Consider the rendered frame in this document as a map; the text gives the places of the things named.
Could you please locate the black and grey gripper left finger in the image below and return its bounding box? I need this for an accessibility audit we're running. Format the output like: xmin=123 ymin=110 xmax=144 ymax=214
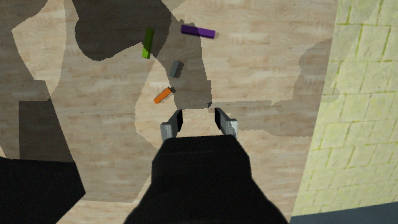
xmin=160 ymin=109 xmax=183 ymax=143

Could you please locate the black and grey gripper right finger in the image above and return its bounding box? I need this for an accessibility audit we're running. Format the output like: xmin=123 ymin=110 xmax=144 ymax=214
xmin=215 ymin=107 xmax=238 ymax=139

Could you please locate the purple rod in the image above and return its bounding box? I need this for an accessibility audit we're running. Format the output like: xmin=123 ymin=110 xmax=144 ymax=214
xmin=181 ymin=25 xmax=215 ymax=39

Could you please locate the lime green rod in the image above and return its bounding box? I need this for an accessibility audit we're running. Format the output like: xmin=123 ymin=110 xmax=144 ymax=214
xmin=142 ymin=27 xmax=154 ymax=59

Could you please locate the orange rod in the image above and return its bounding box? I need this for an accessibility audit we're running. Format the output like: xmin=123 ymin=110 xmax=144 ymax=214
xmin=153 ymin=88 xmax=172 ymax=104

